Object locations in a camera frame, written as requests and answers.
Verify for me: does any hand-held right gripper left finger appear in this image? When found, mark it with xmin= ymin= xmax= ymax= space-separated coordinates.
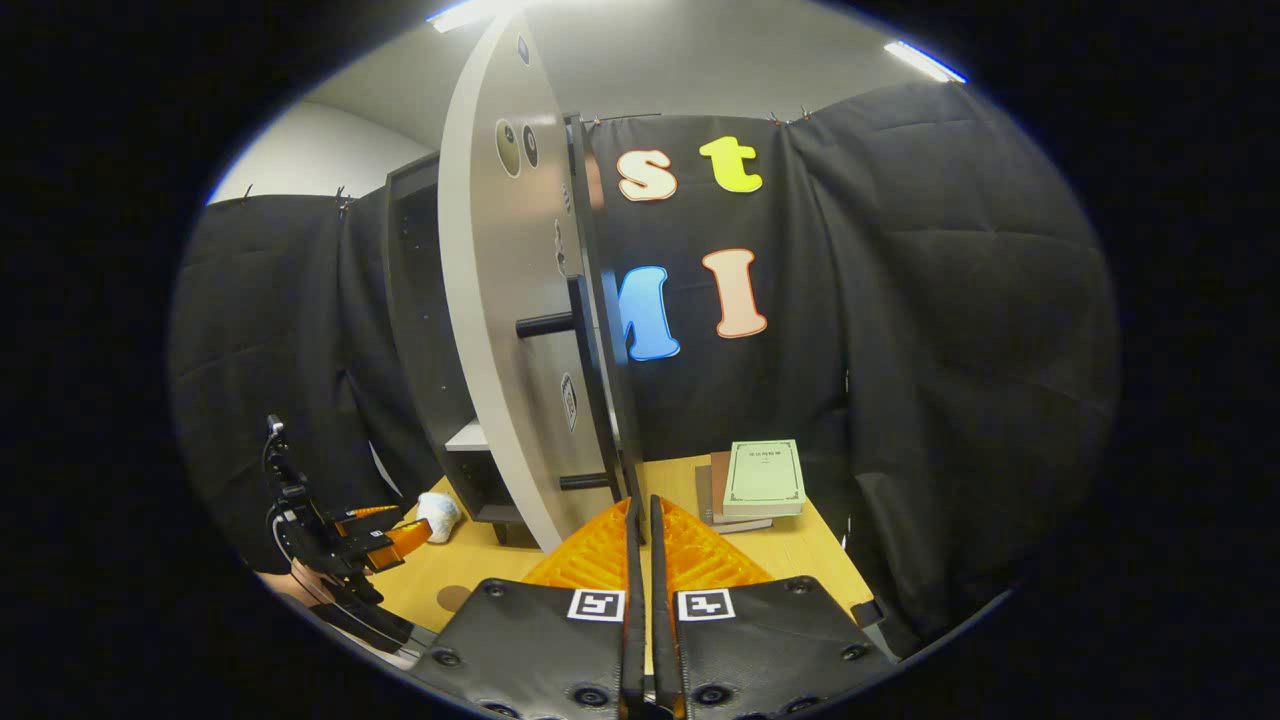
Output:
xmin=408 ymin=496 xmax=647 ymax=720

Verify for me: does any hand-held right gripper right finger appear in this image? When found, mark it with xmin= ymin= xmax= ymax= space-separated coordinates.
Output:
xmin=648 ymin=494 xmax=898 ymax=720

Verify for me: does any dark grey cabinet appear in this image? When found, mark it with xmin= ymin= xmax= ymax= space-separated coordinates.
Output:
xmin=385 ymin=112 xmax=641 ymax=546

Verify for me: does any light grey cabinet door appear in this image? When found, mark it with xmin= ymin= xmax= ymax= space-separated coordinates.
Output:
xmin=438 ymin=12 xmax=626 ymax=553

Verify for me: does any black door handle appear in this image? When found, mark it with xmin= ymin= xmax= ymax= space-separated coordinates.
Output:
xmin=515 ymin=275 xmax=641 ymax=546

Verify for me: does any small white crumpled object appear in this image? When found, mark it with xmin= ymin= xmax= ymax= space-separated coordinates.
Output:
xmin=415 ymin=491 xmax=464 ymax=546

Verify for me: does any brown book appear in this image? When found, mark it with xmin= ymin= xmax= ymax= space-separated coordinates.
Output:
xmin=710 ymin=450 xmax=776 ymax=528

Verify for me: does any pale green book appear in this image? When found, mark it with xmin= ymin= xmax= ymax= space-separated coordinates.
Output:
xmin=722 ymin=440 xmax=807 ymax=518

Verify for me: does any black backdrop cloth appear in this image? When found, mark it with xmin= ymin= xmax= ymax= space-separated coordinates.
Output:
xmin=168 ymin=80 xmax=1121 ymax=661

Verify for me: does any large ceiling light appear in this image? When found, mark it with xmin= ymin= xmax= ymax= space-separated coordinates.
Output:
xmin=428 ymin=0 xmax=541 ymax=32

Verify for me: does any small ceiling light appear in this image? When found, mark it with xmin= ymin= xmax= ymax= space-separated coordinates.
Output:
xmin=885 ymin=40 xmax=967 ymax=85

